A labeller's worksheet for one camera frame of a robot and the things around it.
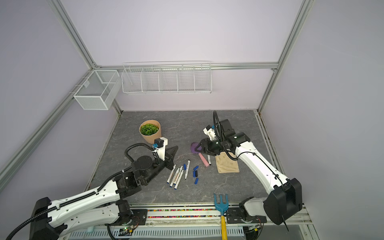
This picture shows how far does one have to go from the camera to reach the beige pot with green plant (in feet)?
3.13

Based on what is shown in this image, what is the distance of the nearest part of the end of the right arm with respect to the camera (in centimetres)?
55

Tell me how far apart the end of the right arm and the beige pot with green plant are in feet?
1.14
